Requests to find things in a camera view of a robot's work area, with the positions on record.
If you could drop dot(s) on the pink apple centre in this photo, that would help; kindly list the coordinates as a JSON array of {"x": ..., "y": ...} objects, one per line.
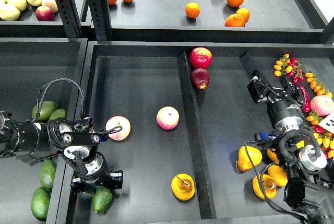
[{"x": 167, "y": 118}]

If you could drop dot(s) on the orange on shelf centre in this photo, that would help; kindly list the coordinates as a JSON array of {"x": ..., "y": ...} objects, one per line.
[{"x": 192, "y": 10}]

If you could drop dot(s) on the black left tray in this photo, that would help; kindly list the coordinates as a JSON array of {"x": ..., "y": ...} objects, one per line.
[{"x": 27, "y": 64}]

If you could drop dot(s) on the red chili pepper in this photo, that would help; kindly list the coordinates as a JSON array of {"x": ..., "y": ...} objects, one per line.
[{"x": 306, "y": 106}]

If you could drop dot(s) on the cherry tomato bunch lower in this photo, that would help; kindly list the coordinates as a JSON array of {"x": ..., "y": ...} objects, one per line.
[{"x": 324, "y": 137}]

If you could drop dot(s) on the pink apple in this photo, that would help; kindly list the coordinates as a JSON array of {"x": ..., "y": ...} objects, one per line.
[
  {"x": 121, "y": 127},
  {"x": 167, "y": 118}
]

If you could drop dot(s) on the cherry tomato bunch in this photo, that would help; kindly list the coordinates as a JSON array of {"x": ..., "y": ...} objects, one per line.
[
  {"x": 324, "y": 137},
  {"x": 290, "y": 67}
]

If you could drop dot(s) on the red apple on shelf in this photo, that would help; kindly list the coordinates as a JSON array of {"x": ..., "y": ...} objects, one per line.
[{"x": 44, "y": 13}]

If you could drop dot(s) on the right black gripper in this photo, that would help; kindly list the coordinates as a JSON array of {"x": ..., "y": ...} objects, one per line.
[{"x": 284, "y": 113}]

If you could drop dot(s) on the black tray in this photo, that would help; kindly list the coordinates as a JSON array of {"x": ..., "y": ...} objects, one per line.
[
  {"x": 27, "y": 64},
  {"x": 136, "y": 80}
]

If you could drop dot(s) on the yellow pear bottom of pile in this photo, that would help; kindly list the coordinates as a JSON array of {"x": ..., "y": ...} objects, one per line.
[{"x": 267, "y": 184}]

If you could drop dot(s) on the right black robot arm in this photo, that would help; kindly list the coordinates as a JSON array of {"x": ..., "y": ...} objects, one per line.
[{"x": 309, "y": 190}]

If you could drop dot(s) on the pink apple right tray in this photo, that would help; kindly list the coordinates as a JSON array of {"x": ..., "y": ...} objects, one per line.
[{"x": 322, "y": 105}]

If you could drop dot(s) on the pink apple left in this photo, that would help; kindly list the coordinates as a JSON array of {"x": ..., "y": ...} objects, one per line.
[{"x": 121, "y": 127}]

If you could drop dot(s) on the dark red apple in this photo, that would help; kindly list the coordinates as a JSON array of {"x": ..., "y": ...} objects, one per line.
[{"x": 200, "y": 78}]

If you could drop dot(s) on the green avocado top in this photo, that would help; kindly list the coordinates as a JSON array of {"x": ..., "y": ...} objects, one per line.
[{"x": 48, "y": 107}]

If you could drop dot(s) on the cherry tomato bunch upper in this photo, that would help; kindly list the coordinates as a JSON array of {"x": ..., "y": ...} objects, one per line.
[{"x": 290, "y": 67}]

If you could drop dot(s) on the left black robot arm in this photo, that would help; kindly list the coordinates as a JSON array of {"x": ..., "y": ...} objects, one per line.
[{"x": 74, "y": 141}]

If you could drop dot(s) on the green avocado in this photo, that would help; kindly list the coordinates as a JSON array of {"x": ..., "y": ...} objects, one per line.
[
  {"x": 101, "y": 199},
  {"x": 48, "y": 107}
]

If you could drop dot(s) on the checkered marker card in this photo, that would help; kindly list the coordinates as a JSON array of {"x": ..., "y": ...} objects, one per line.
[{"x": 328, "y": 123}]

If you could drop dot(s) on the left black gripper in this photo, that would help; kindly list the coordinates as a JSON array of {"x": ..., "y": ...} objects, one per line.
[{"x": 98, "y": 175}]

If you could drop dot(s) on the yellow pear in middle tray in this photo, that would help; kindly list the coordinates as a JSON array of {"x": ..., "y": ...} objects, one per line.
[{"x": 183, "y": 187}]

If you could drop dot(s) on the bright red apple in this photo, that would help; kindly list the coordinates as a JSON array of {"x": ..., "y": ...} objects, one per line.
[{"x": 200, "y": 58}]

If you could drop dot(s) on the black centre tray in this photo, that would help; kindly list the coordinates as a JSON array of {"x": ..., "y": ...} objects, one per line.
[{"x": 136, "y": 80}]

